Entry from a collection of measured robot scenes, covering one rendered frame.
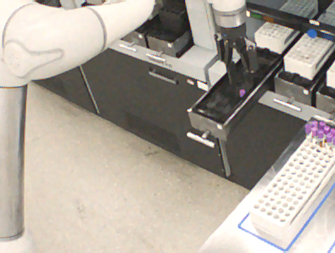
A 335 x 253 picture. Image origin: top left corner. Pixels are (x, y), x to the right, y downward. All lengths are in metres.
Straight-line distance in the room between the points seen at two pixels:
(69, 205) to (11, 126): 1.48
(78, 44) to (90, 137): 1.91
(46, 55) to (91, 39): 0.10
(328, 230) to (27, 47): 0.79
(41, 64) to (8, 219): 0.43
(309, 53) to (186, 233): 1.03
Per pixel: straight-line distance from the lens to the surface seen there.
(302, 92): 1.56
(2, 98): 1.03
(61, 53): 0.87
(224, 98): 1.54
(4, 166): 1.09
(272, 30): 1.69
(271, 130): 1.77
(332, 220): 1.21
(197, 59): 1.82
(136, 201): 2.38
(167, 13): 1.85
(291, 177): 1.22
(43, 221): 2.51
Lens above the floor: 1.84
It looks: 44 degrees down
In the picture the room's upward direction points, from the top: 11 degrees counter-clockwise
